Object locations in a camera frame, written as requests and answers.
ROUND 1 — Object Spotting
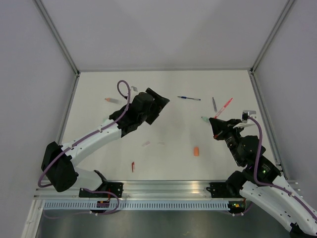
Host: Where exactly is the right aluminium frame post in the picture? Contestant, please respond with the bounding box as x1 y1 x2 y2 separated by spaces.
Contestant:
250 0 297 74

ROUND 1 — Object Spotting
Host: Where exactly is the aluminium mounting rail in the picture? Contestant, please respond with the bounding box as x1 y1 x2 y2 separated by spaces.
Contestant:
33 180 302 199

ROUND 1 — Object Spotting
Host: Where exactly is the blue gel pen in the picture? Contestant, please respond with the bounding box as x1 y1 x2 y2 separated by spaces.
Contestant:
177 96 201 101

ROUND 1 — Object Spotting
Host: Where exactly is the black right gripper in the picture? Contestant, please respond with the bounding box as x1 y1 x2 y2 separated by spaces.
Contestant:
210 118 244 165

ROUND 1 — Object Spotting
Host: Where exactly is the purple grey marker pen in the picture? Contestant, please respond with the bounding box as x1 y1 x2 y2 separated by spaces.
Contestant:
212 97 218 113

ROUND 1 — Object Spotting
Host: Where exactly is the left aluminium frame post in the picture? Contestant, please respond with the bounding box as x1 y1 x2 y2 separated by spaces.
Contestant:
33 0 80 75

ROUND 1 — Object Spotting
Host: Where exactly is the white slotted cable duct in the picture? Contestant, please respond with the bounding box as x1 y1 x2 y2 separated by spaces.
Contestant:
44 200 229 211

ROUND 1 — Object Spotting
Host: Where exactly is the aluminium frame post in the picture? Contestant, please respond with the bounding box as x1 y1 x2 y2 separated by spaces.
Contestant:
250 0 297 74
33 0 80 75

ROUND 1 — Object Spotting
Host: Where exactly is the orange highlighter pen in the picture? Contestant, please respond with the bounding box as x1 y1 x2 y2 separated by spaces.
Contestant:
105 98 122 104

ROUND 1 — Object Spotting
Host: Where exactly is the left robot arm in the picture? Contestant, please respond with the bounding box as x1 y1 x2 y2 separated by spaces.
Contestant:
41 88 170 197

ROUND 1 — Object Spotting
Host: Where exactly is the orange highlighter cap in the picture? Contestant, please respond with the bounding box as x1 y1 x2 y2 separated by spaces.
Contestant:
193 146 200 157

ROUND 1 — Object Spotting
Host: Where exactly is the green highlighter pen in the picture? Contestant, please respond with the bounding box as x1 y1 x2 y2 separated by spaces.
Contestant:
201 117 210 123

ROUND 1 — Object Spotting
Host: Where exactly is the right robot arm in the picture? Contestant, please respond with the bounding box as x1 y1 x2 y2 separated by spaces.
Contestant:
209 114 317 238

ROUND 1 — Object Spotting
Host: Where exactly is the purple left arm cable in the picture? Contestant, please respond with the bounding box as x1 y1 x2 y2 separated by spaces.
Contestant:
37 79 132 219

